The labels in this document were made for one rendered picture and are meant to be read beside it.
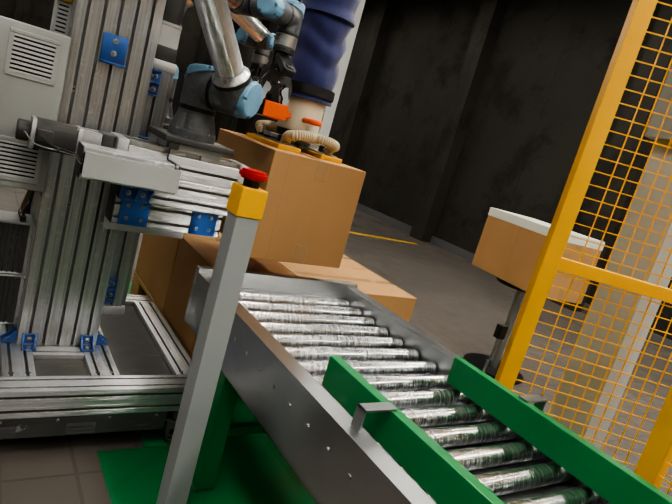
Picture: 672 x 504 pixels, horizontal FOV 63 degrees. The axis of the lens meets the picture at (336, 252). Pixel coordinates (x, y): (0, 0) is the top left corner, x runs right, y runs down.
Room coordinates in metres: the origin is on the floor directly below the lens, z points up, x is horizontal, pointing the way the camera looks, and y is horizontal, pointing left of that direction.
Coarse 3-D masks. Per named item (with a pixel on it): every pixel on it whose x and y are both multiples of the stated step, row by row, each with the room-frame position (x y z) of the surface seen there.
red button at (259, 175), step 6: (246, 168) 1.28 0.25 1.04; (246, 174) 1.26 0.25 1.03; (252, 174) 1.26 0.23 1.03; (258, 174) 1.27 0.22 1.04; (264, 174) 1.28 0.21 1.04; (246, 180) 1.28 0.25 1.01; (252, 180) 1.26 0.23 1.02; (258, 180) 1.27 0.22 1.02; (264, 180) 1.28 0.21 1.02; (252, 186) 1.27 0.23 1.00; (258, 186) 1.29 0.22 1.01
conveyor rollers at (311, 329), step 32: (288, 320) 1.80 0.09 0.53; (320, 320) 1.87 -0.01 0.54; (352, 320) 1.96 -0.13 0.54; (320, 352) 1.57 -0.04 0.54; (352, 352) 1.64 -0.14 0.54; (384, 352) 1.72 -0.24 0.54; (416, 352) 1.80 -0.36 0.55; (320, 384) 1.35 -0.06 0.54; (384, 384) 1.48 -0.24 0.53; (416, 384) 1.55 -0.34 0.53; (448, 384) 1.63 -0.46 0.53; (352, 416) 1.21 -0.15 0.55; (416, 416) 1.32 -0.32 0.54; (448, 416) 1.39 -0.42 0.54; (480, 416) 1.46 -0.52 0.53; (480, 448) 1.23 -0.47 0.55; (512, 448) 1.29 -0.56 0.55; (480, 480) 1.09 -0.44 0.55; (512, 480) 1.14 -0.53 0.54; (544, 480) 1.20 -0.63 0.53
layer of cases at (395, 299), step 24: (144, 240) 2.93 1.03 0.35; (168, 240) 2.61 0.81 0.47; (192, 240) 2.45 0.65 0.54; (216, 240) 2.58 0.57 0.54; (144, 264) 2.85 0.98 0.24; (168, 264) 2.54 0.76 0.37; (192, 264) 2.30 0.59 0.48; (264, 264) 2.39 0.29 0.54; (288, 264) 2.52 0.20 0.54; (168, 288) 2.49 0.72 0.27; (360, 288) 2.46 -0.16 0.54; (384, 288) 2.59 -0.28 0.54; (168, 312) 2.42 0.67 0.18; (408, 312) 2.56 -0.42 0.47; (192, 336) 2.15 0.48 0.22
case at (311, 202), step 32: (256, 160) 2.04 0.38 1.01; (288, 160) 1.96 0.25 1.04; (320, 160) 2.06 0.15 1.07; (288, 192) 1.98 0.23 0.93; (320, 192) 2.05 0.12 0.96; (352, 192) 2.13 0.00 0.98; (288, 224) 2.00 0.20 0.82; (320, 224) 2.08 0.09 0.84; (256, 256) 1.95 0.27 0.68; (288, 256) 2.02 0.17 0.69; (320, 256) 2.10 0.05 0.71
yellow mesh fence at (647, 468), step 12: (660, 420) 1.28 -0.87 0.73; (660, 432) 1.27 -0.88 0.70; (648, 444) 1.28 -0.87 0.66; (660, 444) 1.26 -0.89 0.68; (648, 456) 1.27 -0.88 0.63; (660, 456) 1.25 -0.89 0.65; (636, 468) 1.28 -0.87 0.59; (648, 468) 1.26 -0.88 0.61; (660, 468) 1.24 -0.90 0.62; (648, 480) 1.25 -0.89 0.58; (660, 480) 1.26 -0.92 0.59
